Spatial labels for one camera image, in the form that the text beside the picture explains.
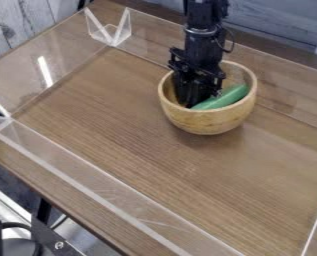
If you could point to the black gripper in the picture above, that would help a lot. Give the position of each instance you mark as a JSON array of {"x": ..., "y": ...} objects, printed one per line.
[{"x": 197, "y": 74}]

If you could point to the green rectangular block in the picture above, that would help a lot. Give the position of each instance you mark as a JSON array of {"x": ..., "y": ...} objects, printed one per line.
[{"x": 230, "y": 95}]

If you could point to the light wooden bowl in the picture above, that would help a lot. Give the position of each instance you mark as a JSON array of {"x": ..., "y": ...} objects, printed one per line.
[{"x": 211, "y": 121}]

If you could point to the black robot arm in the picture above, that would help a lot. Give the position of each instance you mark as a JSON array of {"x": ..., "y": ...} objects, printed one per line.
[{"x": 205, "y": 15}]

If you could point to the black table leg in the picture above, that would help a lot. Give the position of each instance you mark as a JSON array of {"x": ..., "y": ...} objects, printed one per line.
[{"x": 43, "y": 211}]

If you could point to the clear acrylic enclosure wall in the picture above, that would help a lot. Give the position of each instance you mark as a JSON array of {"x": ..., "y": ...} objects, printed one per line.
[{"x": 86, "y": 139}]

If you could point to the black metal bracket with screw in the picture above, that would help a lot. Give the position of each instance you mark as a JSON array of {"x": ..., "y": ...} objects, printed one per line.
[{"x": 52, "y": 244}]

